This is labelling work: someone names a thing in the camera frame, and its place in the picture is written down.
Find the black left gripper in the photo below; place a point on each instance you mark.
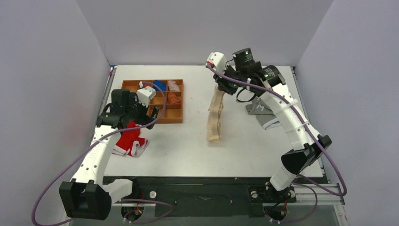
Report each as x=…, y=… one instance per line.
x=145, y=119

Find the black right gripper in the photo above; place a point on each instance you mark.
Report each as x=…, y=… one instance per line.
x=224, y=84

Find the cream beige underwear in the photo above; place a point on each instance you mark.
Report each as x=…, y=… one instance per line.
x=214, y=120

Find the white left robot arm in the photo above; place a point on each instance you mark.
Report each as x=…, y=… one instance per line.
x=85, y=195

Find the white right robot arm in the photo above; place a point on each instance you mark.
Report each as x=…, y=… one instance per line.
x=268, y=84

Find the orange-brown rolled underwear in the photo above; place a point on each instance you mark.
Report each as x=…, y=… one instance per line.
x=173, y=98

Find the blue rolled underwear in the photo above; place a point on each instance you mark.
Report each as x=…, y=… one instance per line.
x=159, y=86

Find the red underwear white band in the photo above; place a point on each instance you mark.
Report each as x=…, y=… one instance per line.
x=129, y=142

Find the grey underwear white band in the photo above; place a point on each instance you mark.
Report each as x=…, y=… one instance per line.
x=263, y=114

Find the wooden compartment tray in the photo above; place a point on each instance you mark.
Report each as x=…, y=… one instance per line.
x=173, y=113

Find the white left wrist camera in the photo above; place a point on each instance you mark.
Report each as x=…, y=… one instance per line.
x=145, y=94

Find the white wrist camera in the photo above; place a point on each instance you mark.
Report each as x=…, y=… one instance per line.
x=217, y=61
x=145, y=94

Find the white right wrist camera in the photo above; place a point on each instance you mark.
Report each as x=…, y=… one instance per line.
x=217, y=61

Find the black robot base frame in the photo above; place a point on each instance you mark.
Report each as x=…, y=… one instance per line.
x=154, y=197

